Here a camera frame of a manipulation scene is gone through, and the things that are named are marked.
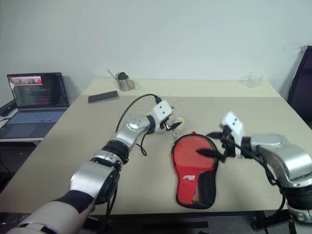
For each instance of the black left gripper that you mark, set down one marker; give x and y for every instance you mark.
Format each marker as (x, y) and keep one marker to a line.
(166, 124)

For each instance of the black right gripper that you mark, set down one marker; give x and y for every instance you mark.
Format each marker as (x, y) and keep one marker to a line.
(228, 143)

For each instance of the yellow zipper pull tab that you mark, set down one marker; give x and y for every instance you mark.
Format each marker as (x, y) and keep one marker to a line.
(181, 121)

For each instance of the red and black paddle case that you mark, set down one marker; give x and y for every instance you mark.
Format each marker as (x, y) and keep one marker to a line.
(185, 178)

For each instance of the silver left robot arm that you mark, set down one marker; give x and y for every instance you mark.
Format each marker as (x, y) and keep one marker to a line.
(102, 168)

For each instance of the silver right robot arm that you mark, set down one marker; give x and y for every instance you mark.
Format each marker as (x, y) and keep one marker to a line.
(280, 156)

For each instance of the stainless steel jug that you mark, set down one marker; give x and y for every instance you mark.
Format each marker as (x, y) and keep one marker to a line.
(125, 84)

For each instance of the black round jug lid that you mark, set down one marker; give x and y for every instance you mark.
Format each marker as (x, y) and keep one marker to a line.
(122, 76)

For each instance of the clear glass cup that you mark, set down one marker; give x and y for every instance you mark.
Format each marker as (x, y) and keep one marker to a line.
(253, 80)

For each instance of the black smartphone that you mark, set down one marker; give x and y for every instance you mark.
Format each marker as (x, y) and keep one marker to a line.
(103, 97)

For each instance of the thin metal stick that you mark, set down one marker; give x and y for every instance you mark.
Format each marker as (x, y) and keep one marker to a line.
(111, 73)

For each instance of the black office chair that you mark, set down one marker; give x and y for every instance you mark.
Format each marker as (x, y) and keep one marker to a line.
(301, 83)

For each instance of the open grey laptop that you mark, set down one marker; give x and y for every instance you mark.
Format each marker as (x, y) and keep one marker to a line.
(36, 107)

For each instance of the black box with green light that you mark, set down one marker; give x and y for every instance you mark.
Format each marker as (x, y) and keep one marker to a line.
(6, 108)

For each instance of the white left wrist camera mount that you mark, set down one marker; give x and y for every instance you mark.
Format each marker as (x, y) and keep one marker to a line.
(162, 110)

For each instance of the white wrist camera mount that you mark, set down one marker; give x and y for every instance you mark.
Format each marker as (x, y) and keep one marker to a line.
(162, 110)
(234, 123)

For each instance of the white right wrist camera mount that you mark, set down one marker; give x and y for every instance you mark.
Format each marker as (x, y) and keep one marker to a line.
(234, 123)

